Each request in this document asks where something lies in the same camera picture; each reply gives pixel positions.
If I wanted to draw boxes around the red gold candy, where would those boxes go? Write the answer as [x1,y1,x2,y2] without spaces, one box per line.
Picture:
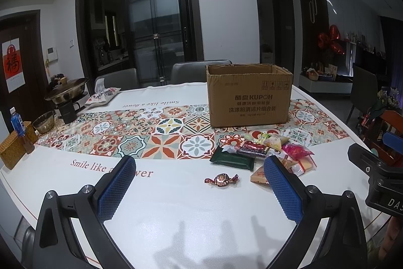
[204,173,239,188]

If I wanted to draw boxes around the gold fortune biscuit packet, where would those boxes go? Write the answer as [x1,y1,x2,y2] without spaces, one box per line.
[250,167,269,185]

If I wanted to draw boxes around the green candy packet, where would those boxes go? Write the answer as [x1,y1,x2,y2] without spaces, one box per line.
[251,130,270,145]

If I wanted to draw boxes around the grey chair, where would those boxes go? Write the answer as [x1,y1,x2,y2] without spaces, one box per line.
[170,60,231,85]
[95,68,140,92]

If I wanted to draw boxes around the pastel white snack packet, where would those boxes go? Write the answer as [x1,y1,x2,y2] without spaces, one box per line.
[264,134,289,152]

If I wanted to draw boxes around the red fu calendar poster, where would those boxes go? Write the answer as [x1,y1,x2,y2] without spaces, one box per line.
[1,38,25,93]

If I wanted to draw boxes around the red heart balloons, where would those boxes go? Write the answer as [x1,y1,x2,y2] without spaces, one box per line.
[318,24,346,55]

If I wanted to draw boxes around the patterned tablecloth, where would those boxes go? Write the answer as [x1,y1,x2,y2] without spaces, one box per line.
[0,80,393,269]

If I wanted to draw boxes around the glass sliding door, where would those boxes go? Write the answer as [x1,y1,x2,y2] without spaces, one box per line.
[75,0,204,90]

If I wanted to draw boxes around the pink snack packet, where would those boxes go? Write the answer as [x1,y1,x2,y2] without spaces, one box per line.
[281,143,314,160]

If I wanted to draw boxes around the printed tissue pack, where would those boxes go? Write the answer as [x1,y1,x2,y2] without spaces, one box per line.
[85,87,120,107]

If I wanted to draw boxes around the blue label water bottle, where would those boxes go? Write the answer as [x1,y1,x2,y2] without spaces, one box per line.
[10,107,25,137]

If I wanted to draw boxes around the dark red snack packet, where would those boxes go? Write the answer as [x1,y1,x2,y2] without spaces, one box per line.
[236,141,268,159]

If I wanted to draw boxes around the wicker basket box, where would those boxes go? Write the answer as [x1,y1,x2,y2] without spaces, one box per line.
[0,122,38,170]

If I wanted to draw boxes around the dark green snack packet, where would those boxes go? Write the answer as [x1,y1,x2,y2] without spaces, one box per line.
[210,147,255,171]

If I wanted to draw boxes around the dark side chair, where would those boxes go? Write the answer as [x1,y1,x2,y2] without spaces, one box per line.
[346,64,378,124]

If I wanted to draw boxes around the wall intercom panel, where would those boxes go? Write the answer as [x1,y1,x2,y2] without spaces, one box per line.
[46,47,58,62]

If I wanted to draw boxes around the glass bowl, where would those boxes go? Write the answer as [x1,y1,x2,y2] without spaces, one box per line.
[32,110,55,134]

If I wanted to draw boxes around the grey chair left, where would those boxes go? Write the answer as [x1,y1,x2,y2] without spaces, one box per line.
[95,68,140,92]

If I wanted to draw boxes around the white low cabinet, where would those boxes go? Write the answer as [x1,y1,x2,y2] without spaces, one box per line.
[298,74,352,94]

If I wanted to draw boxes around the red stool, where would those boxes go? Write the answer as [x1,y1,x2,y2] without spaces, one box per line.
[363,110,402,167]

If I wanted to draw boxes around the grey chair right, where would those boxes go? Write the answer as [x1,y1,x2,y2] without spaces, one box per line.
[170,60,231,85]

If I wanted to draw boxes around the brown cardboard box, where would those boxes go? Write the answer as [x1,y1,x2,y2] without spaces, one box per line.
[206,64,293,128]

